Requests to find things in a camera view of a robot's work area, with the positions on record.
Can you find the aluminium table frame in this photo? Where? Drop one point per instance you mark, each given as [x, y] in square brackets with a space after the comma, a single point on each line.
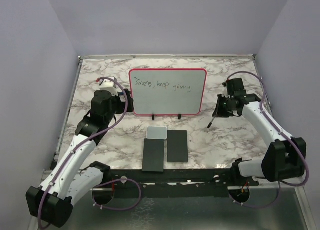
[227, 140]

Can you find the white whiteboard marker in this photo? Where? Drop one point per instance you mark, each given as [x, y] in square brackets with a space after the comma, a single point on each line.
[211, 122]

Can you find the pink framed whiteboard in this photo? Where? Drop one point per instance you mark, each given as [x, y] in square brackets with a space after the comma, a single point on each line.
[167, 91]

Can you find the white grey eraser block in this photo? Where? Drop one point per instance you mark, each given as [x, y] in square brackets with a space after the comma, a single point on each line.
[157, 132]

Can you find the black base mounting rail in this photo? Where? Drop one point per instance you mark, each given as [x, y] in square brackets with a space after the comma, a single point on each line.
[172, 183]

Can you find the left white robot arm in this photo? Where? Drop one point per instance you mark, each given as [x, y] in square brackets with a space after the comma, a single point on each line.
[54, 199]

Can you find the left black foam pad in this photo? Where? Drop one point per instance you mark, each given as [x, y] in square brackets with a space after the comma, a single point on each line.
[153, 155]

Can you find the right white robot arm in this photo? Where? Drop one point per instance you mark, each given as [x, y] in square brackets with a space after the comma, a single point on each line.
[285, 156]

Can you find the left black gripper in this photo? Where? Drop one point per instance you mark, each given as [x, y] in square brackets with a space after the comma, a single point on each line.
[122, 103]

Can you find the right black foam pad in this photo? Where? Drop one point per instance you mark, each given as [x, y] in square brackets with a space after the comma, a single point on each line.
[177, 146]

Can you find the black foam pad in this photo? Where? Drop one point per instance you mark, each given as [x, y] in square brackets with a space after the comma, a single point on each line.
[153, 155]
[177, 146]

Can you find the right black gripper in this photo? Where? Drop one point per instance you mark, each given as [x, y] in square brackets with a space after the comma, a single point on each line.
[218, 111]

